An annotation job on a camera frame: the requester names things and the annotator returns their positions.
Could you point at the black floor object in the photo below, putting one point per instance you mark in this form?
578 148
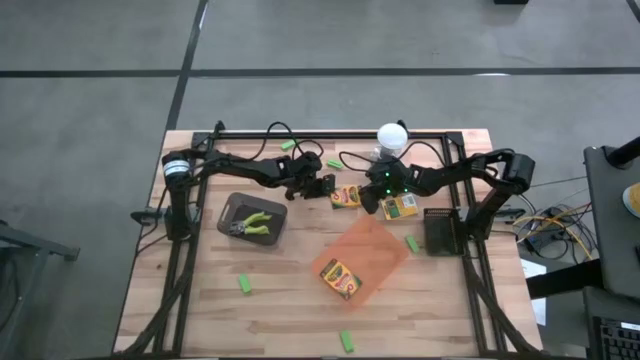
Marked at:
510 2

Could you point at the black mesh basket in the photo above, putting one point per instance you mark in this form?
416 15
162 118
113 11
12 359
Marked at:
442 232

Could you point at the white paper sheet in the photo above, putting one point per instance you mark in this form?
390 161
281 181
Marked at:
534 270

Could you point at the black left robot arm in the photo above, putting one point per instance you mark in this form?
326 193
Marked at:
240 167

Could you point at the yellow green crayon box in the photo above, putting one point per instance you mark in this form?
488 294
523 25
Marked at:
346 197
341 278
402 207

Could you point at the black pole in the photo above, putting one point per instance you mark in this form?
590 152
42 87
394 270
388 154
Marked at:
627 152

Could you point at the green marker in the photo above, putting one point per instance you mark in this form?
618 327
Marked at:
346 341
335 164
287 145

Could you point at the grey metal stand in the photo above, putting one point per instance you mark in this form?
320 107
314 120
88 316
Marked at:
30 245

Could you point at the orange translucent plastic bin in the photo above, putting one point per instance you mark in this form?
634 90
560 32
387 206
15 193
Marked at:
380 245

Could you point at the green marker bottom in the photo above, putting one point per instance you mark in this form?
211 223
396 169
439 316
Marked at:
346 341

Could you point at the black power adapter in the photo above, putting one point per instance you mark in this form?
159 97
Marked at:
542 241

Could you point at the black cart leg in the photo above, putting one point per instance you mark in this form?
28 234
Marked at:
565 280

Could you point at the black table clamp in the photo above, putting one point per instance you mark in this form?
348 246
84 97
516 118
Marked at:
145 217
507 214

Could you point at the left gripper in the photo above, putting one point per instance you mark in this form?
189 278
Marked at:
302 170

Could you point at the dark grey plastic bin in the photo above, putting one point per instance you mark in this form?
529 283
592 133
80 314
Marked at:
270 210

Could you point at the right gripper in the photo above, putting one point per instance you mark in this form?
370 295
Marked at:
392 180

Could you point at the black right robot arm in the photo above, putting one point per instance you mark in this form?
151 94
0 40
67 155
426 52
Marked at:
450 172

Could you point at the yellow round disc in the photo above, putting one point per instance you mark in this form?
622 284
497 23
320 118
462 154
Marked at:
634 200

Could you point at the green Ticonderoga eraser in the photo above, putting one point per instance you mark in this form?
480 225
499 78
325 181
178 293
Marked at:
412 244
245 283

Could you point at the white dome lamp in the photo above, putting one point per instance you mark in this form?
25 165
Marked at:
391 135

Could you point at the black keyboard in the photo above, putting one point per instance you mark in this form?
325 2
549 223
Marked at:
617 342

